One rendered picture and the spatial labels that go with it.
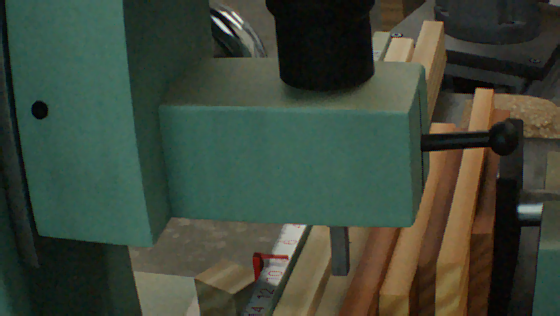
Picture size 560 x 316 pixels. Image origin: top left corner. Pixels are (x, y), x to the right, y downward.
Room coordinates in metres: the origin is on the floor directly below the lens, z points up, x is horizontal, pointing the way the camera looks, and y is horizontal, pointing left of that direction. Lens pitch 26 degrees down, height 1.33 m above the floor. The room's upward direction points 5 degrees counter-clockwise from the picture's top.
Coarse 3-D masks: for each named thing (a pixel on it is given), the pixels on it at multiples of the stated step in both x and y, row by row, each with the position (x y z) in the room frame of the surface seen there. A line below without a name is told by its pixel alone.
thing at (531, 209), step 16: (512, 160) 0.65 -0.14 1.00; (496, 176) 0.63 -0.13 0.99; (512, 176) 0.63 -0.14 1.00; (496, 192) 0.63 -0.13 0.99; (512, 192) 0.63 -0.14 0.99; (528, 192) 0.67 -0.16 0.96; (544, 192) 0.66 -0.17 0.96; (496, 208) 0.63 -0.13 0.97; (512, 208) 0.63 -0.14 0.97; (528, 208) 0.66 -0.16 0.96; (496, 224) 0.63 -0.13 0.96; (512, 224) 0.63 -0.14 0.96; (528, 224) 0.66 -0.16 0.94; (496, 240) 0.63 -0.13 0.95; (512, 240) 0.63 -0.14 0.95; (496, 256) 0.63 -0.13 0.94; (512, 256) 0.63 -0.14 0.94; (496, 272) 0.63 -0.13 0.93; (512, 272) 0.63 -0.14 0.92; (496, 288) 0.63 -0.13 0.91
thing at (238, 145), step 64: (192, 64) 0.66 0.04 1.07; (256, 64) 0.65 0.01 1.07; (384, 64) 0.64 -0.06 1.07; (192, 128) 0.60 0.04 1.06; (256, 128) 0.59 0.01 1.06; (320, 128) 0.58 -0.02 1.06; (384, 128) 0.58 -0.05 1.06; (192, 192) 0.60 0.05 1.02; (256, 192) 0.60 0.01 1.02; (320, 192) 0.59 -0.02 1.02; (384, 192) 0.58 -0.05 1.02
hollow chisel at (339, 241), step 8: (336, 232) 0.61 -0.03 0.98; (344, 232) 0.61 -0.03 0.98; (336, 240) 0.61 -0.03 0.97; (344, 240) 0.61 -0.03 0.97; (336, 248) 0.62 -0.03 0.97; (344, 248) 0.61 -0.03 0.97; (336, 256) 0.62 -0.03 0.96; (344, 256) 0.61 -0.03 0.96; (336, 264) 0.62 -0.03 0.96; (344, 264) 0.61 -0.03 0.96; (336, 272) 0.62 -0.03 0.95; (344, 272) 0.61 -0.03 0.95
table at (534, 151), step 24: (456, 96) 0.97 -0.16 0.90; (432, 120) 0.92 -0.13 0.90; (456, 120) 0.92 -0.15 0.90; (528, 144) 0.86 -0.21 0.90; (552, 144) 0.86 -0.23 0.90; (528, 168) 0.82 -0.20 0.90; (528, 240) 0.71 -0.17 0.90; (528, 264) 0.67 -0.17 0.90; (528, 288) 0.64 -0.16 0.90; (504, 312) 0.62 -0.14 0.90; (528, 312) 0.61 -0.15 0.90
